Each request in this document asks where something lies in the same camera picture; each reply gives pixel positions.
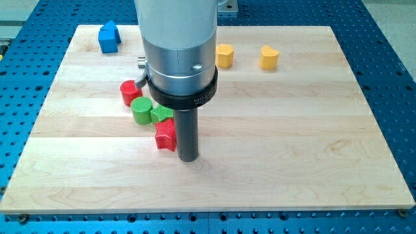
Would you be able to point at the yellow hexagon block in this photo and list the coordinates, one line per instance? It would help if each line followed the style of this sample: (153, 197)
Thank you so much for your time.
(224, 55)

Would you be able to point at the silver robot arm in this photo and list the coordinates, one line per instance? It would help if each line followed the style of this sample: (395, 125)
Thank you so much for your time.
(179, 39)

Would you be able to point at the yellow heart block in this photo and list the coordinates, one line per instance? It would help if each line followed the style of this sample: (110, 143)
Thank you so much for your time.
(269, 58)

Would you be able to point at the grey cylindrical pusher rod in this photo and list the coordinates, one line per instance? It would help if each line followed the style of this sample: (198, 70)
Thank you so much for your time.
(186, 126)

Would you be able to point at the red star block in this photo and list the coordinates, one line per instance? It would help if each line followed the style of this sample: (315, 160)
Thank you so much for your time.
(165, 135)

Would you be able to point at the green star block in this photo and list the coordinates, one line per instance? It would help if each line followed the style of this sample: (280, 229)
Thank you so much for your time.
(160, 114)

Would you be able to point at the green cylinder block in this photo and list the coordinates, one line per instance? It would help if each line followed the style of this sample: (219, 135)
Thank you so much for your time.
(141, 108)

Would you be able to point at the wooden board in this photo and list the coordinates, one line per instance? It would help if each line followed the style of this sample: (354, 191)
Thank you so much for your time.
(299, 137)

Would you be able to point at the red cylinder block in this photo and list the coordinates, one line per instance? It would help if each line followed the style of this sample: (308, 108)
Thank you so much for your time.
(129, 92)

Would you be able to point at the blue cube block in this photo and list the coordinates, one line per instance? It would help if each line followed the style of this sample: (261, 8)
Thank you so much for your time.
(107, 41)

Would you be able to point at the blue pentagon block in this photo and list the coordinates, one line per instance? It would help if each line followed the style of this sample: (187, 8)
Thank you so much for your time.
(112, 26)

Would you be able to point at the metal mounting bracket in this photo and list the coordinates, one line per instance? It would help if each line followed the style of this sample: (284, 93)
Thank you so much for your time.
(228, 6)

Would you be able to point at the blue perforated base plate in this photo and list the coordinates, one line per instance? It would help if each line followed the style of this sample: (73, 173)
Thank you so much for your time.
(33, 59)

